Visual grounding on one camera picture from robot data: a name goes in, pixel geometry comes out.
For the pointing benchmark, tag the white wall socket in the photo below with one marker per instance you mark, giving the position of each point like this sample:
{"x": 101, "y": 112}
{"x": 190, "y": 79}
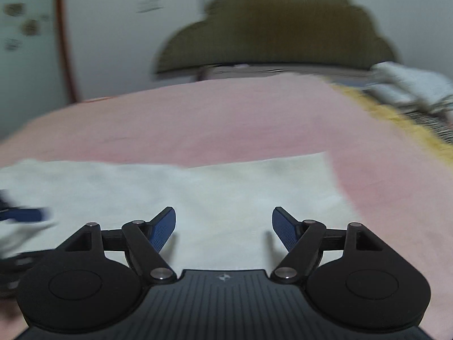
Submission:
{"x": 149, "y": 5}

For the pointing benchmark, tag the white crumpled cloth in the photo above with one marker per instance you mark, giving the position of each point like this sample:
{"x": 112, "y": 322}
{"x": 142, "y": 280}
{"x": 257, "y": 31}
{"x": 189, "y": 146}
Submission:
{"x": 410, "y": 78}

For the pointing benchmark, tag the white blanket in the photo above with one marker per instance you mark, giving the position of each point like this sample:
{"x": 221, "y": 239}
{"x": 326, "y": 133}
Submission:
{"x": 212, "y": 198}

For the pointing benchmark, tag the olive padded headboard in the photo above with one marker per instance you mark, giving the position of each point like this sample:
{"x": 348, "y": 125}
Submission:
{"x": 279, "y": 32}

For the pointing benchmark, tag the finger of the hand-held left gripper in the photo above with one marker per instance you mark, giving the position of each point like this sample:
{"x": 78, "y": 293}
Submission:
{"x": 23, "y": 215}

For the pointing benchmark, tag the grey brown pillow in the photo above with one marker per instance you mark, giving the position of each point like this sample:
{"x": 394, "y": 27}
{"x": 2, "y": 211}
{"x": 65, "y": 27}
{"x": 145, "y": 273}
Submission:
{"x": 247, "y": 72}

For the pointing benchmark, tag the flower sticker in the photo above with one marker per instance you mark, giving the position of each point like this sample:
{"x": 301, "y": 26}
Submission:
{"x": 15, "y": 9}

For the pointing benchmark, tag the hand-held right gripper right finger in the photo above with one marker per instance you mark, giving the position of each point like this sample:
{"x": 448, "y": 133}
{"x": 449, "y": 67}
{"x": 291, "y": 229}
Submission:
{"x": 284, "y": 225}

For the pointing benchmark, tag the white wardrobe door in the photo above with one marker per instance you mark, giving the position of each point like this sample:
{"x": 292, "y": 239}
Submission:
{"x": 24, "y": 60}

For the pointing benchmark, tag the pink floral blanket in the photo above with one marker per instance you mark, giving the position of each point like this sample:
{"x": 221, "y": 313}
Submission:
{"x": 219, "y": 120}

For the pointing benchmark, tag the brown wooden door frame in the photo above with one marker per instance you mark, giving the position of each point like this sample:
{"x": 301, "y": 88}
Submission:
{"x": 65, "y": 42}

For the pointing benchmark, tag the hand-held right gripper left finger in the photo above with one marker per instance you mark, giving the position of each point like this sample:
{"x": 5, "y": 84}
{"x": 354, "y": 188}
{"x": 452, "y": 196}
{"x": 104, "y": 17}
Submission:
{"x": 163, "y": 227}

